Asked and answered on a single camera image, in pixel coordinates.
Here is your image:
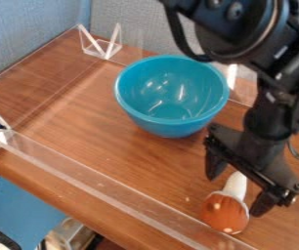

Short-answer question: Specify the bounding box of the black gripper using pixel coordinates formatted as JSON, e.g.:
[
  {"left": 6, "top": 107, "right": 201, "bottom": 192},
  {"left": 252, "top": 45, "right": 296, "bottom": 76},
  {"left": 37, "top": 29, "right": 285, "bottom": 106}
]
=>
[{"left": 204, "top": 123, "right": 299, "bottom": 217}]

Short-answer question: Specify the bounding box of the brown spotted toy mushroom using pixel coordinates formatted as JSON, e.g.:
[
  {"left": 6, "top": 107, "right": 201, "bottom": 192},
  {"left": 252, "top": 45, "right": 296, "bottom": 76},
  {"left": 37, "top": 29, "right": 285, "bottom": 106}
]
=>
[{"left": 201, "top": 171, "right": 249, "bottom": 234}]

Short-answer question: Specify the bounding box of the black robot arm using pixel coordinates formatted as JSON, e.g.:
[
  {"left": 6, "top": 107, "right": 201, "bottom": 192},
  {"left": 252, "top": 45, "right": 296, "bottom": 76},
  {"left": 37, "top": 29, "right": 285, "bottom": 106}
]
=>
[{"left": 157, "top": 0, "right": 299, "bottom": 217}]

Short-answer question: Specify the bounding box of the blue plastic bowl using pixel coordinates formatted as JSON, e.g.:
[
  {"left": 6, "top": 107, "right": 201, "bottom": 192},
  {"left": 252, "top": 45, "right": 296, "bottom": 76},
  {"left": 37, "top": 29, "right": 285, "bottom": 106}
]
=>
[{"left": 113, "top": 54, "right": 230, "bottom": 139}]

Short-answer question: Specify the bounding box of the clear acrylic front barrier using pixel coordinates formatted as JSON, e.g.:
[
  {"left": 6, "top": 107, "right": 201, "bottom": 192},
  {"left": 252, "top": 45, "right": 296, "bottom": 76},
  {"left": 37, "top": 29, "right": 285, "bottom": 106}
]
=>
[{"left": 0, "top": 130, "right": 256, "bottom": 250}]

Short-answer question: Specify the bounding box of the clear acrylic barrier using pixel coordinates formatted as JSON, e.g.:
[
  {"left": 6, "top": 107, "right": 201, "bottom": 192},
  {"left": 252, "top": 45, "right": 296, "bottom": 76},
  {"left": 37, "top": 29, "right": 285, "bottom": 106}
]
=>
[
  {"left": 110, "top": 28, "right": 299, "bottom": 129},
  {"left": 0, "top": 130, "right": 256, "bottom": 250}
]

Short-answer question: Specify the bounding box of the clear box under table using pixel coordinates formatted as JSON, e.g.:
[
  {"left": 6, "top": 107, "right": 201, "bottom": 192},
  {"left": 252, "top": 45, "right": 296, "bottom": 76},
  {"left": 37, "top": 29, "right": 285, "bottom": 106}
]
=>
[{"left": 34, "top": 218, "right": 96, "bottom": 250}]

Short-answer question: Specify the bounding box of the clear acrylic back barrier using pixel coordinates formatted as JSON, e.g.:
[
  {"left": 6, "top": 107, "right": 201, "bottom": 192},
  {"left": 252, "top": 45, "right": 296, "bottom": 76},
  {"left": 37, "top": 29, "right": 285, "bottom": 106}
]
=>
[{"left": 110, "top": 28, "right": 299, "bottom": 129}]

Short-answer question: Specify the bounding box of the clear acrylic corner bracket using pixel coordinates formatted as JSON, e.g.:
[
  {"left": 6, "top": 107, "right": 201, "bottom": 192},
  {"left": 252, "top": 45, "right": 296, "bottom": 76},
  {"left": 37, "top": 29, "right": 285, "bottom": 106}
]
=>
[{"left": 77, "top": 23, "right": 122, "bottom": 60}]

